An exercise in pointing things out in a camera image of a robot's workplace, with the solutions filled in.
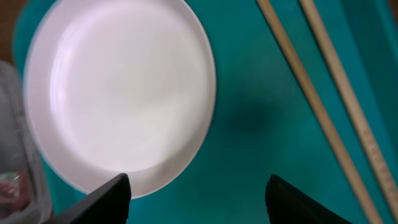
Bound white plate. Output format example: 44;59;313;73
24;0;216;198

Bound clear plastic bin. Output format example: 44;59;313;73
1;61;52;223

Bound red foil wrapper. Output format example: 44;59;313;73
1;171;31;217

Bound wooden chopstick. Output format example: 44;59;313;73
257;0;382;224
300;0;397;220

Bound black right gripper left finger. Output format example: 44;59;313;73
45;174;131;224

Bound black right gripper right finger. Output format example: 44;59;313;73
265;174;349;224

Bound teal plastic tray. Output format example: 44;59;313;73
12;1;397;223

